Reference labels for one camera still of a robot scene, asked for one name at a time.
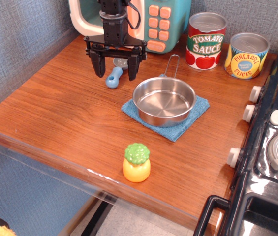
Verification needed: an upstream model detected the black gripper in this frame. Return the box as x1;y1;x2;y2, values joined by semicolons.
84;14;147;81

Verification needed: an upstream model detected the blue handled grey spoon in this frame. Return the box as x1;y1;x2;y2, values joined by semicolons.
105;58;128;89

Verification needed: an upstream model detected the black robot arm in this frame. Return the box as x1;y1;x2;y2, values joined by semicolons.
84;0;147;81

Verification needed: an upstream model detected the teal toy microwave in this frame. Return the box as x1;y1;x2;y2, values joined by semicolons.
68;0;191;54

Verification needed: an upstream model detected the stainless steel pan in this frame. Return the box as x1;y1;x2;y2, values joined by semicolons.
132;54;197;128

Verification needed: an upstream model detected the blue folded cloth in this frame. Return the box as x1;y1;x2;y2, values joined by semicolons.
121;74;210;143

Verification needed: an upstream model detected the tomato sauce can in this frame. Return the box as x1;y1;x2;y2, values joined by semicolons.
185;12;227;70

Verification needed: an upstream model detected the yellow green toy pineapple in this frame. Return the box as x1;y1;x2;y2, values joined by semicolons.
123;143;151;183

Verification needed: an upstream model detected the pineapple slices can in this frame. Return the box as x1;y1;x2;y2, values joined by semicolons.
224;32;270;79

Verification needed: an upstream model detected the black toy stove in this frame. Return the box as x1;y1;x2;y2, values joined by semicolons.
194;54;278;236

